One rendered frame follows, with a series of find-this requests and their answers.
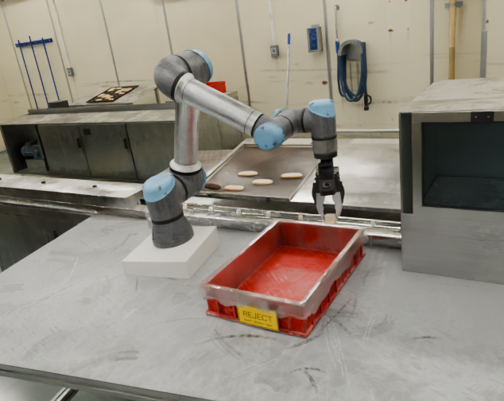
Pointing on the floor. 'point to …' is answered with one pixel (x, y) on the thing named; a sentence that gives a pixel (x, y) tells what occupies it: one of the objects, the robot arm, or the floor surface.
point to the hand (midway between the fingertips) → (330, 216)
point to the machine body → (25, 228)
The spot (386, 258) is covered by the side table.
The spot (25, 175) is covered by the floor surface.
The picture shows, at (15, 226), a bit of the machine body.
